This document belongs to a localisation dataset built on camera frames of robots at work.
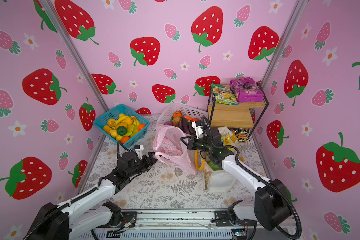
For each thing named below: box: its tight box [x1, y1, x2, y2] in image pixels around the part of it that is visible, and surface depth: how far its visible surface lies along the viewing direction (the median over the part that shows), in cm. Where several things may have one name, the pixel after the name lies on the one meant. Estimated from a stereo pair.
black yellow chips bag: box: [228, 127, 250, 143], surface depth 100 cm
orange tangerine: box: [120, 136, 130, 144], surface depth 102 cm
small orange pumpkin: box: [173, 111, 182, 119], surface depth 117 cm
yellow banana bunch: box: [115, 115, 140, 138], surface depth 109 cm
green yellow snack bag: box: [210, 83, 239, 106], surface depth 80 cm
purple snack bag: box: [229, 76, 264, 103], surface depth 80 cm
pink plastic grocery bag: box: [152, 124, 197, 176], surface depth 74 cm
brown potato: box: [172, 116, 181, 127], surface depth 113 cm
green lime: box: [116, 126, 128, 136], surface depth 103 cm
